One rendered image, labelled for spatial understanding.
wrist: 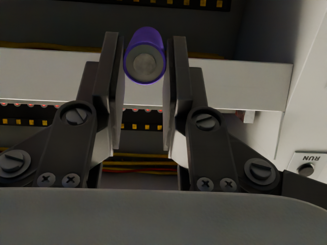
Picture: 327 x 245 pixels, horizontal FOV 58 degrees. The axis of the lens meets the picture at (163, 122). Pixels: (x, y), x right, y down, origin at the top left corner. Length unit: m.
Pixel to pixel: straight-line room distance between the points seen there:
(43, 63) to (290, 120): 0.23
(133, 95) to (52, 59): 0.08
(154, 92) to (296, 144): 0.16
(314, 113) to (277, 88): 0.05
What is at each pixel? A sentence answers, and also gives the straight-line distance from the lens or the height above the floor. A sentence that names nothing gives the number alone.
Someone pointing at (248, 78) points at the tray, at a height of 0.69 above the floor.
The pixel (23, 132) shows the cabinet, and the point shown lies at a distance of 0.60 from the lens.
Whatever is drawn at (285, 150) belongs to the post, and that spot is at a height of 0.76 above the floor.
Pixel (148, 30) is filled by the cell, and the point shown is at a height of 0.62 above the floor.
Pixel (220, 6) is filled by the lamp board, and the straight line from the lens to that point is 0.40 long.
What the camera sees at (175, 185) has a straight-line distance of 0.50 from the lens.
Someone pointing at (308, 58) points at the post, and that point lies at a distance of 0.28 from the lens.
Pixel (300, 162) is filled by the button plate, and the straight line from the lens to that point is 0.36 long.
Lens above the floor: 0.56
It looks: 38 degrees up
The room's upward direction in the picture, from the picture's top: 175 degrees counter-clockwise
